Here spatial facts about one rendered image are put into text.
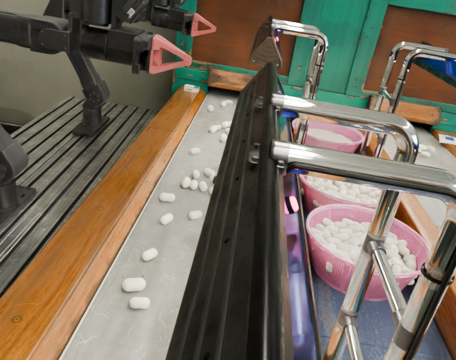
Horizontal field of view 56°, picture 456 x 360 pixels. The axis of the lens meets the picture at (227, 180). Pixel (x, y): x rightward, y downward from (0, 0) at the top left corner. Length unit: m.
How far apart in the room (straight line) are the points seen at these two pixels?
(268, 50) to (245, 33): 0.80
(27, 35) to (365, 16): 1.34
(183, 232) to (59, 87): 2.19
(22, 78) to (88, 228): 2.28
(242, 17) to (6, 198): 1.19
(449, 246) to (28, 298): 0.56
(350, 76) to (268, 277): 1.73
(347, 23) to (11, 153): 1.35
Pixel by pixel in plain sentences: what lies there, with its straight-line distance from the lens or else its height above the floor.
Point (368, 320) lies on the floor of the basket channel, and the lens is 0.90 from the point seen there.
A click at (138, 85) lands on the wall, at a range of 2.79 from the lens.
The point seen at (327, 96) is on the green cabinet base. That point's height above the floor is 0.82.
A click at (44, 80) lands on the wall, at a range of 2.99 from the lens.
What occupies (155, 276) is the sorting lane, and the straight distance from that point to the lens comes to 0.77.
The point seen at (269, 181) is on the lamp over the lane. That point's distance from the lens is 0.28.
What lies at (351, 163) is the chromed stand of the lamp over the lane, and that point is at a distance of 0.33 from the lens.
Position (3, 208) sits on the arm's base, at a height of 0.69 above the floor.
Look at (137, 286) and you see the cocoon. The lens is 0.73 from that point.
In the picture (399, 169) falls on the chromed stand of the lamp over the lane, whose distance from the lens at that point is 0.34.
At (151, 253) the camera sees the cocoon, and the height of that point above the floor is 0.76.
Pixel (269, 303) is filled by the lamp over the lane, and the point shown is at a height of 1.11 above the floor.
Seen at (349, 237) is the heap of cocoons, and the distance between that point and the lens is 1.01.
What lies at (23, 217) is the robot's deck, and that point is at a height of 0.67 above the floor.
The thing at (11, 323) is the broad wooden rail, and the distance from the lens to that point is 0.67.
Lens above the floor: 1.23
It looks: 26 degrees down
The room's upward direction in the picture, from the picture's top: 10 degrees clockwise
